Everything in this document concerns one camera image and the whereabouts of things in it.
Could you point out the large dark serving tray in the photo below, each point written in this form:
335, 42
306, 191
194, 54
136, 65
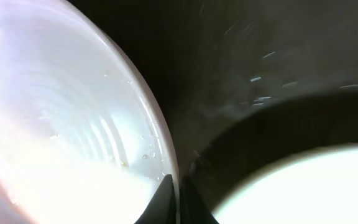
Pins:
241, 83

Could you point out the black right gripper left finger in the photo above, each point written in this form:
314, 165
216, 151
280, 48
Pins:
162, 209

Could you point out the cream white plate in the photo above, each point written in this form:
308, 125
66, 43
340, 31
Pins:
316, 186

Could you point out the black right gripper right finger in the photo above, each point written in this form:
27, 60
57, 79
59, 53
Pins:
192, 208

